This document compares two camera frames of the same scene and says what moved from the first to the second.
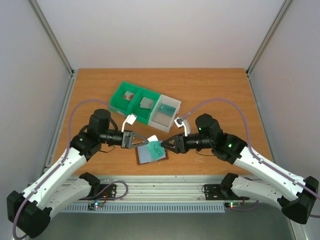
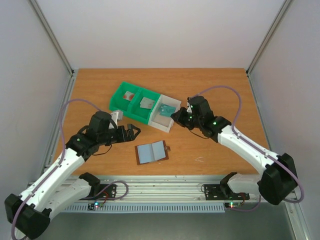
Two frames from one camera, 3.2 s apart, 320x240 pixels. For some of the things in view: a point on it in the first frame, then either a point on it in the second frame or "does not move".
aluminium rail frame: (161, 189) does not move
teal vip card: (152, 152) to (166, 110)
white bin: (165, 109) does not move
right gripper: (179, 143) to (181, 117)
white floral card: (146, 103) does not move
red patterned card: (128, 96) does not move
